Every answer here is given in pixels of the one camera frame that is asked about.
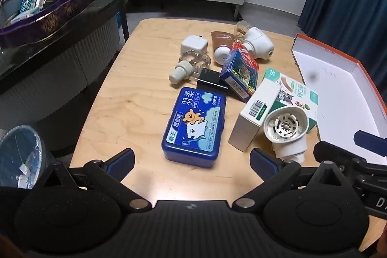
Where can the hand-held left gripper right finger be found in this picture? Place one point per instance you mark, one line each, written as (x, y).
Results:
(264, 162)

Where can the white heater with clear bottle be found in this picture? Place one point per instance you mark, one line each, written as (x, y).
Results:
(257, 42)

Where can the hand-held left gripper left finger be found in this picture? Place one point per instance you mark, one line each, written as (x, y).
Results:
(121, 160)

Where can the clear plastic packet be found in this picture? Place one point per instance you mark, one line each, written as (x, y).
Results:
(190, 61)

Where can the white tray orange rim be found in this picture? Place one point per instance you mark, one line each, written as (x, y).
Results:
(338, 94)

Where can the white charger cube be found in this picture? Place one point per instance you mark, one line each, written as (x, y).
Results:
(195, 44)

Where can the blue and red card box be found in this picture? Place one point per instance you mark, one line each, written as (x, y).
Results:
(238, 73)

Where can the purple patterned tray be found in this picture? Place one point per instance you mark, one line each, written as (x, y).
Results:
(51, 19)

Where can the black oval glass table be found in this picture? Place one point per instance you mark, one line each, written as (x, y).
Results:
(45, 64)

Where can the brown hand cream tube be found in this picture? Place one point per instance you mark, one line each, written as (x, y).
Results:
(222, 41)

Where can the blue plastic floss pick box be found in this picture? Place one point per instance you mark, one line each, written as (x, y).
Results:
(193, 128)

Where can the white and green carton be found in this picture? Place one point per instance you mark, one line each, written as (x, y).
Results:
(260, 107)

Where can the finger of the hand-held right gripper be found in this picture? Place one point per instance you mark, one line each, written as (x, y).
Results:
(335, 152)
(370, 141)

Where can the white plug-in heater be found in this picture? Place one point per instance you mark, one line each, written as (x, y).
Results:
(285, 128)

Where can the bin with clear liner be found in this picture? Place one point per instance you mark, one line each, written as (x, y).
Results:
(21, 155)

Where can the black charger plug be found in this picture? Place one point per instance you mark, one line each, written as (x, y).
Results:
(210, 80)

